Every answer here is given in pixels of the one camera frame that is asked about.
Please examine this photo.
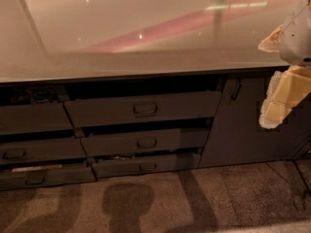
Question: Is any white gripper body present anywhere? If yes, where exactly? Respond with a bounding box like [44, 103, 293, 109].
[279, 0, 311, 66]

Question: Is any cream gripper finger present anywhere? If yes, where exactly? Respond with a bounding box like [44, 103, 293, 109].
[259, 25, 283, 52]
[259, 65, 311, 129]

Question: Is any dark grey drawer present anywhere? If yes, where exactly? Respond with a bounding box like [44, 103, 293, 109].
[81, 128, 209, 156]
[0, 138, 86, 165]
[0, 104, 72, 135]
[0, 163, 96, 190]
[92, 152, 200, 178]
[64, 91, 222, 128]

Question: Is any dark clutter in left drawer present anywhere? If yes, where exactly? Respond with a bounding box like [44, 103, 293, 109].
[10, 87, 56, 104]

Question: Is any dark grey cabinet door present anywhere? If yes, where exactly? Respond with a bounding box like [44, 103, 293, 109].
[200, 72, 311, 167]

